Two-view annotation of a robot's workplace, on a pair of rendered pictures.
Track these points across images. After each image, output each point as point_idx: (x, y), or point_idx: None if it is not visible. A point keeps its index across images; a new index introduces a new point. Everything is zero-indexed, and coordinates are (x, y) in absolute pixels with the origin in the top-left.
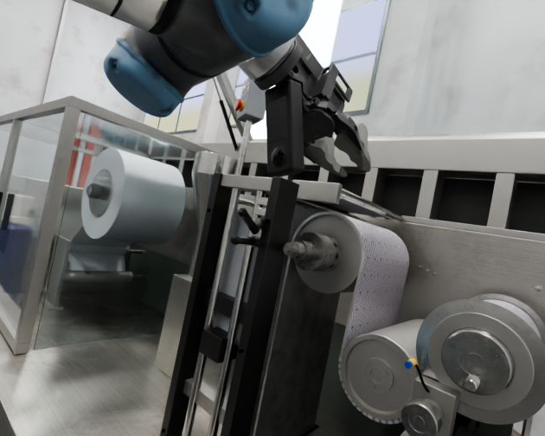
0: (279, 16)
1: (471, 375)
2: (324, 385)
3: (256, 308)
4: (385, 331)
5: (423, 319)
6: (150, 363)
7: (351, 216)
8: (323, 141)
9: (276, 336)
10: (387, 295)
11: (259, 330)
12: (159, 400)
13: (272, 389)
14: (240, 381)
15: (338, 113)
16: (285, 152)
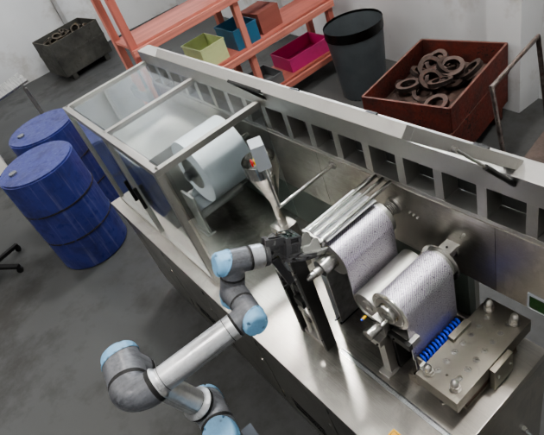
0: (262, 330)
1: (384, 319)
2: None
3: (306, 298)
4: (367, 289)
5: (408, 251)
6: None
7: None
8: (300, 249)
9: (330, 281)
10: (378, 254)
11: (313, 300)
12: None
13: (339, 295)
14: (313, 317)
15: (297, 260)
16: (284, 280)
